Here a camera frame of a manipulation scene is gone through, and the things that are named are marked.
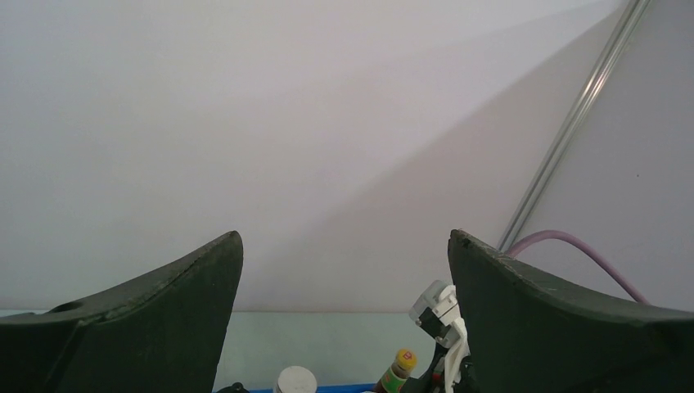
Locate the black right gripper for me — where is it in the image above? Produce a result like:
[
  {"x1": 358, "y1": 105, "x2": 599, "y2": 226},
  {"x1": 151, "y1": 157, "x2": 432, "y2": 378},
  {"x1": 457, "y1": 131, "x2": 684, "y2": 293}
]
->
[{"x1": 401, "y1": 344, "x2": 480, "y2": 393}]

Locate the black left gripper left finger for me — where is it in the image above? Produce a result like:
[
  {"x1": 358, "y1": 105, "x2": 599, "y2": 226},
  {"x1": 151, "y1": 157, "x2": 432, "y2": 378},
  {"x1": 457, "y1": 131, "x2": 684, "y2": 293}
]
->
[{"x1": 1, "y1": 231, "x2": 244, "y2": 392}]

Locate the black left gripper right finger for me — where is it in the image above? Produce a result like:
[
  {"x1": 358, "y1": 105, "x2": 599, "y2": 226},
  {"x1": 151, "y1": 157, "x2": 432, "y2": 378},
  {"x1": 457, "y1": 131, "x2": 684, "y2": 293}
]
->
[{"x1": 448, "y1": 229, "x2": 693, "y2": 392}]

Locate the red sauce bottle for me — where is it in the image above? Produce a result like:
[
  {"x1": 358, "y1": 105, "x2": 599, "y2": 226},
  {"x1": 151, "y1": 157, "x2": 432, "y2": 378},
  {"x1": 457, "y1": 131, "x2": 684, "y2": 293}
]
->
[{"x1": 372, "y1": 348, "x2": 418, "y2": 393}]

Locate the silver-lid blue-label jar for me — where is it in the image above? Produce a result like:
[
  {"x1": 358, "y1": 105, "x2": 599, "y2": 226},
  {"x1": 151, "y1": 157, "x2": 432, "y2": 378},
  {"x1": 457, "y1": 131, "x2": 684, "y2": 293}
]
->
[{"x1": 273, "y1": 365, "x2": 318, "y2": 393}]

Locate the black-lid jar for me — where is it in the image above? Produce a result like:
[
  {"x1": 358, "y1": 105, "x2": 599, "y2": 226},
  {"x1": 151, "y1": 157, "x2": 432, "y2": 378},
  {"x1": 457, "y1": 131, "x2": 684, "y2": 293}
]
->
[{"x1": 216, "y1": 382, "x2": 249, "y2": 393}]

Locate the blue divided plastic bin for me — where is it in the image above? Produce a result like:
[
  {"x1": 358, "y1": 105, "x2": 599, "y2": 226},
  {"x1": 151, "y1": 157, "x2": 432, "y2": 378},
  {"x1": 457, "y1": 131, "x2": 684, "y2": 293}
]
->
[{"x1": 246, "y1": 384, "x2": 372, "y2": 393}]

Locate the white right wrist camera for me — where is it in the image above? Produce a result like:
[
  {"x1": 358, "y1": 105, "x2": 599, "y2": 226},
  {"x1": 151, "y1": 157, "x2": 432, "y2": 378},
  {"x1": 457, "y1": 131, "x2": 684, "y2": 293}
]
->
[{"x1": 408, "y1": 280, "x2": 471, "y2": 392}]

